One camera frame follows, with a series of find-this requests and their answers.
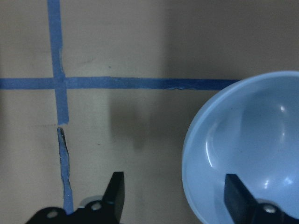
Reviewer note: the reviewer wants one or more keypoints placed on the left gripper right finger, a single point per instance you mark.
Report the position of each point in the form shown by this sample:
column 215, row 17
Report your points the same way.
column 245, row 209

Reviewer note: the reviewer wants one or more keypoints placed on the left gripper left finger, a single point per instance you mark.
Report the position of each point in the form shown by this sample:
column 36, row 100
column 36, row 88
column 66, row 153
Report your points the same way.
column 106, row 210

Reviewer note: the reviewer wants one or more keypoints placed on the blue bowl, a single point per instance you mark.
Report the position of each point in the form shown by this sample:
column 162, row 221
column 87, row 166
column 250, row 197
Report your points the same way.
column 251, row 129

